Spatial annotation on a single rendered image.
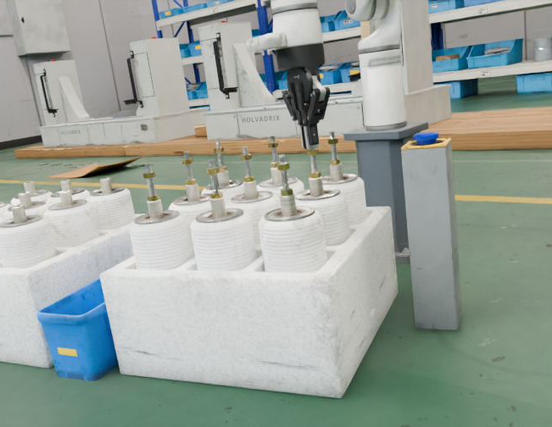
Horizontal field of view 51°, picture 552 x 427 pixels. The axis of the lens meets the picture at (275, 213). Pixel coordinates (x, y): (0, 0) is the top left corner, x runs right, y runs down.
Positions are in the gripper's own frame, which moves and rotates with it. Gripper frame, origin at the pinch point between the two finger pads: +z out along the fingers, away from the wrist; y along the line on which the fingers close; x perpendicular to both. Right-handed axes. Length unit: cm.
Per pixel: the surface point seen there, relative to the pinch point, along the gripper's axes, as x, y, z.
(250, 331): 18.0, -9.6, 25.2
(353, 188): -8.9, 3.2, 10.9
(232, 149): -74, 257, 33
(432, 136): -16.7, -9.5, 2.4
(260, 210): 8.7, 3.9, 11.2
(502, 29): -626, 591, -25
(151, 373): 31.3, 4.7, 33.9
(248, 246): 14.4, -3.4, 14.5
